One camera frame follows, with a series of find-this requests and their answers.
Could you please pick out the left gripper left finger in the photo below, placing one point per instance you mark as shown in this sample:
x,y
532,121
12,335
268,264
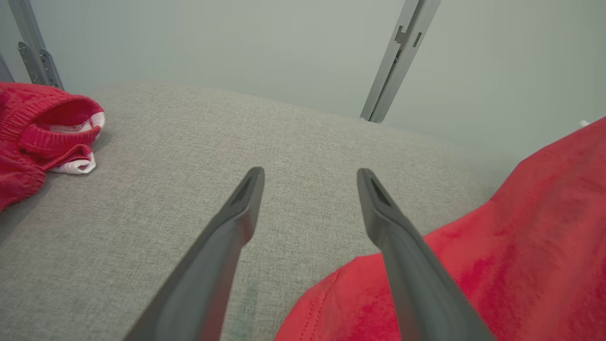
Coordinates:
x,y
213,265

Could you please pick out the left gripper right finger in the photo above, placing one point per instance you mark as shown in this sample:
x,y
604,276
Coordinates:
x,y
416,284

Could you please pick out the red white Bulls shirt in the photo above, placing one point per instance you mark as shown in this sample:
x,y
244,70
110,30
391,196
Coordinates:
x,y
530,246

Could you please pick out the red shorts white trim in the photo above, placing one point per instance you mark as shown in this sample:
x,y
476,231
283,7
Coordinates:
x,y
23,109

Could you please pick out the grey double partition post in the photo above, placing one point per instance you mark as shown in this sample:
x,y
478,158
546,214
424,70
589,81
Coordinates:
x,y
397,57

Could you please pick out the grey slim partition post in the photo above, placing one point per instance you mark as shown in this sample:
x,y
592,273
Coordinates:
x,y
4,71
29,28

